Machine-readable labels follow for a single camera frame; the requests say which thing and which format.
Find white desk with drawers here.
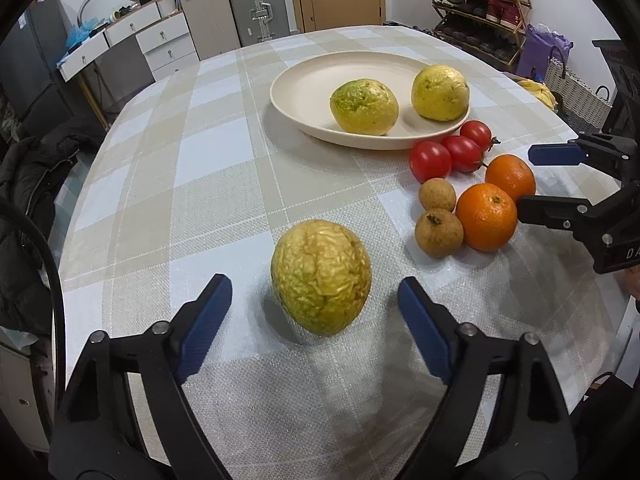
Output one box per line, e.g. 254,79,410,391
56,0,199,83

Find beige checked tablecloth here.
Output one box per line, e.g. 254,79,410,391
52,25,632,467

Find dark grey fridge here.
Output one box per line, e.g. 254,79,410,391
0,0,77,117

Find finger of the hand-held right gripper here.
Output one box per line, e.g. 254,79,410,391
528,131,640,177
517,194,623,242

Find brown longan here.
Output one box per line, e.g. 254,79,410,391
418,178,458,212
414,209,464,259

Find black cable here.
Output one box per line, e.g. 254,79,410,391
0,199,68,411

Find blue plastic bag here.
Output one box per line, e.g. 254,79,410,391
65,17,104,51

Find woven basket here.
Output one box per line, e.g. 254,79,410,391
542,57,614,136

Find yellow passion fruit green patch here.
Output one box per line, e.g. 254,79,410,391
330,78,400,137

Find orange mandarin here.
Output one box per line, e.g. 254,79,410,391
485,154,537,204
455,183,518,253

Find black jacket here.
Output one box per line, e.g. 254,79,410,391
0,120,108,337

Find silver suitcase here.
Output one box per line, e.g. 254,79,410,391
225,0,292,48

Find wooden shoe rack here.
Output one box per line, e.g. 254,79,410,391
430,0,533,67

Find beige suitcase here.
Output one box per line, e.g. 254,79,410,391
178,0,242,61

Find large yellow passion fruit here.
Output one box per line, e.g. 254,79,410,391
411,64,470,122

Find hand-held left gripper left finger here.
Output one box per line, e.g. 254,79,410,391
48,273,234,480

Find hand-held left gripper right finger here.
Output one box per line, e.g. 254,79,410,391
395,276,578,480

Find cream round plate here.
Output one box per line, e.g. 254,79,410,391
270,53,472,151

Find purple bag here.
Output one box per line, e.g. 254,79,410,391
516,23,574,81

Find red tomato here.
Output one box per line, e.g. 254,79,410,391
409,141,453,184
459,120,501,153
441,135,488,173

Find wrinkled yellow passion fruit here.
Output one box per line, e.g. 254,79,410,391
270,219,373,337

